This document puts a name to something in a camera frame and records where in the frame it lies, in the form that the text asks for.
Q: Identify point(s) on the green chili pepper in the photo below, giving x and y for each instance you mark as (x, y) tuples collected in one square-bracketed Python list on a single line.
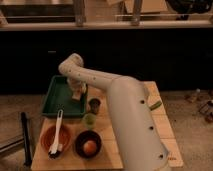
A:
[(155, 105)]

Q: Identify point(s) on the black bar on floor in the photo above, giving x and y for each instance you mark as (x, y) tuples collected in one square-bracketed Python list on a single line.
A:
[(27, 150)]

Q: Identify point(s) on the tan wooden gripper body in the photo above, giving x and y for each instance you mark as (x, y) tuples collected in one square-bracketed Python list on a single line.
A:
[(75, 84)]

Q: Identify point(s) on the small metal cup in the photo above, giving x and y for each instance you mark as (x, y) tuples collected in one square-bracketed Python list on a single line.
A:
[(94, 104)]

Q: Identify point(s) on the green plastic tray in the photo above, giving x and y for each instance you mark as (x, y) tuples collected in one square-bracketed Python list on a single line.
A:
[(59, 96)]

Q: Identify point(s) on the small green cup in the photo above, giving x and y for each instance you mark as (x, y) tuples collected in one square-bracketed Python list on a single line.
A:
[(89, 120)]

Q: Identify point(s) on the orange fruit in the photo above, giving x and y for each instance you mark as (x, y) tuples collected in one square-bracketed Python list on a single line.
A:
[(89, 147)]

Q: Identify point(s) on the dark brown bowl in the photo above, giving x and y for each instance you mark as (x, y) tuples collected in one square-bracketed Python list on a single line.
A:
[(84, 137)]

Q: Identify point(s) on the black whiteboard eraser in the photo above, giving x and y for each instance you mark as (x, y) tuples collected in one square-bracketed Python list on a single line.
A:
[(77, 94)]

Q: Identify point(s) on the orange bowl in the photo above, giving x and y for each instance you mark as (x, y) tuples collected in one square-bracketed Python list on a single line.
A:
[(64, 138)]

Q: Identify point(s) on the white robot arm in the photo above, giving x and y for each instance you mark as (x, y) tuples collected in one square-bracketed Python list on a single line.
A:
[(138, 141)]

